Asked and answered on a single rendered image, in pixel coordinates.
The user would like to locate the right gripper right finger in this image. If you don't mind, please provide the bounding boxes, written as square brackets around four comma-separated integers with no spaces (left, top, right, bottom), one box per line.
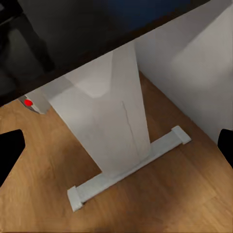
[217,129,233,168]

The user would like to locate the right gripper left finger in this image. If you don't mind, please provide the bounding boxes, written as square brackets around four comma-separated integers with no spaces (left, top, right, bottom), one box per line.
[0,129,25,187]

